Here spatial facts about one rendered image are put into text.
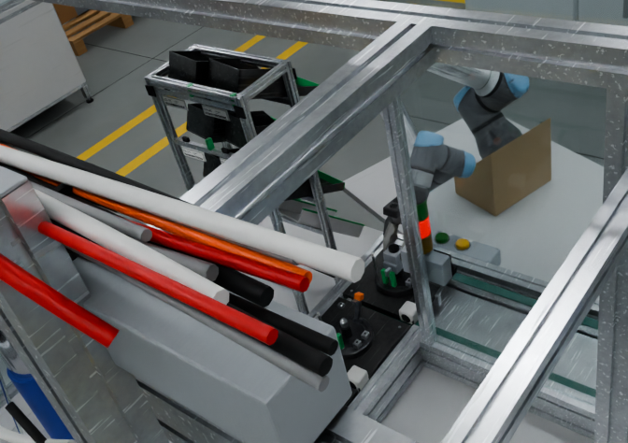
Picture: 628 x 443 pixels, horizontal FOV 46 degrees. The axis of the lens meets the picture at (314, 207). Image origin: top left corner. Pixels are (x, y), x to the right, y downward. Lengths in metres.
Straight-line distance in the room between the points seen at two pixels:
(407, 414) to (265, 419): 1.60
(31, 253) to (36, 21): 5.33
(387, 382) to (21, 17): 4.34
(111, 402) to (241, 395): 0.17
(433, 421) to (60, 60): 4.51
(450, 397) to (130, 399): 1.52
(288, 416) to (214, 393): 0.05
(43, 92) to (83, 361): 5.37
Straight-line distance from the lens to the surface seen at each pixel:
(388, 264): 2.09
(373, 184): 2.73
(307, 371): 0.35
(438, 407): 2.00
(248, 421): 0.43
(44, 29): 5.80
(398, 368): 1.96
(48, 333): 0.49
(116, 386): 0.54
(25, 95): 5.79
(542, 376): 0.62
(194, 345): 0.43
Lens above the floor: 2.45
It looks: 36 degrees down
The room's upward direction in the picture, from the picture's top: 15 degrees counter-clockwise
